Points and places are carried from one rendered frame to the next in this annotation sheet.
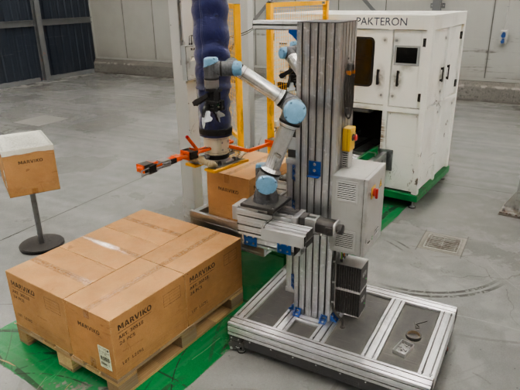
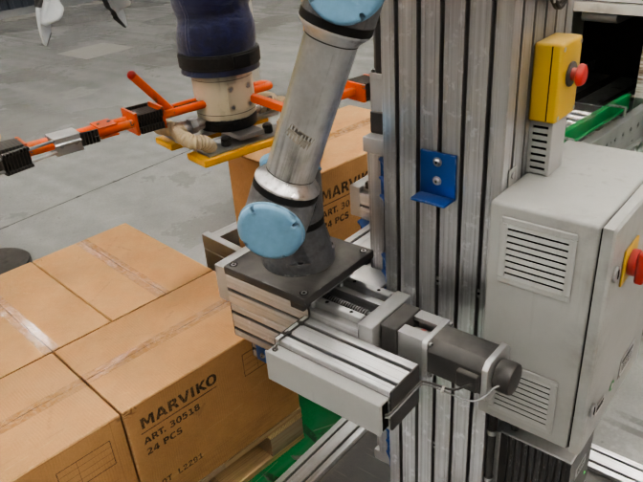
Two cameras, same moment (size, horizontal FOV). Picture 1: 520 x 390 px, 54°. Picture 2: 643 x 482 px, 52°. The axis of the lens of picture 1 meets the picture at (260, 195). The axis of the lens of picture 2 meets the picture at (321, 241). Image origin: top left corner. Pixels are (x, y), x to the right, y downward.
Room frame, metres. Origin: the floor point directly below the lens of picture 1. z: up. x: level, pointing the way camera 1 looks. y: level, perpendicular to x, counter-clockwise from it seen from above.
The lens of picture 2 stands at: (1.63, -0.33, 1.72)
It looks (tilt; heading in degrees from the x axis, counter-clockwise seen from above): 29 degrees down; 12
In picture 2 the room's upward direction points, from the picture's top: 4 degrees counter-clockwise
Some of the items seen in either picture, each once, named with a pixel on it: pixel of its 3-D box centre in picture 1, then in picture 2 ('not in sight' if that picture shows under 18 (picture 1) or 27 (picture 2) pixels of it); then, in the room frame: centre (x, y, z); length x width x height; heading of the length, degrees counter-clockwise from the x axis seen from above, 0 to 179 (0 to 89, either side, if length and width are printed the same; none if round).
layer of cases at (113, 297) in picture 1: (132, 278); (55, 388); (3.07, 0.89, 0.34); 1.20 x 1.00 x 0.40; 145
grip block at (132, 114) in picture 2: (189, 153); (144, 118); (3.20, 0.46, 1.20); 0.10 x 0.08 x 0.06; 49
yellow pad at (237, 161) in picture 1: (227, 162); (247, 139); (3.33, 0.22, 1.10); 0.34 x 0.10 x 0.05; 139
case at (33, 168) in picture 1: (26, 162); not in sight; (4.29, 2.05, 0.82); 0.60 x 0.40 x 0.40; 31
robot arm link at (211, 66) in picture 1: (211, 68); not in sight; (2.64, 0.23, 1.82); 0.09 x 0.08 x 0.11; 91
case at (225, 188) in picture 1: (251, 188); (334, 189); (3.75, 0.06, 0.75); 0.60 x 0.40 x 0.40; 144
